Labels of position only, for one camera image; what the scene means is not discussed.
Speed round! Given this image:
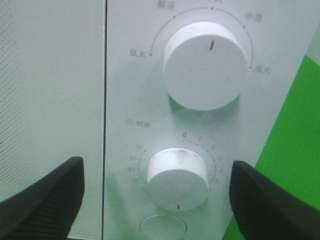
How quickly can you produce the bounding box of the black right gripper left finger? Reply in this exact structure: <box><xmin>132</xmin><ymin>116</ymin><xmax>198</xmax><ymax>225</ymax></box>
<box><xmin>0</xmin><ymin>156</ymin><xmax>84</xmax><ymax>240</ymax></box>

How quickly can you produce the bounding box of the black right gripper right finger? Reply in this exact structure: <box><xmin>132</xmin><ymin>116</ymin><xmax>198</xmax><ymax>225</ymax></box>
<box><xmin>229</xmin><ymin>160</ymin><xmax>320</xmax><ymax>240</ymax></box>

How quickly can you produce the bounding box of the white timer knob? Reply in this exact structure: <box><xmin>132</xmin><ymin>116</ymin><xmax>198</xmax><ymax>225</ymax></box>
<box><xmin>147</xmin><ymin>147</ymin><xmax>209</xmax><ymax>211</ymax></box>

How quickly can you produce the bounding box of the round door release button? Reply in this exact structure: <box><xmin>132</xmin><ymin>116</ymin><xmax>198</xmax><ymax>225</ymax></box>
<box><xmin>139</xmin><ymin>214</ymin><xmax>188</xmax><ymax>240</ymax></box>

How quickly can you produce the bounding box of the white microwave door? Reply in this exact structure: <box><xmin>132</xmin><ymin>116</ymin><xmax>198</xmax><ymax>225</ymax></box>
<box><xmin>0</xmin><ymin>0</ymin><xmax>106</xmax><ymax>240</ymax></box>

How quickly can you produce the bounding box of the white microwave oven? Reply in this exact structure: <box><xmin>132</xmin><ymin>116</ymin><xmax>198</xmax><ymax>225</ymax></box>
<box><xmin>0</xmin><ymin>0</ymin><xmax>320</xmax><ymax>240</ymax></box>

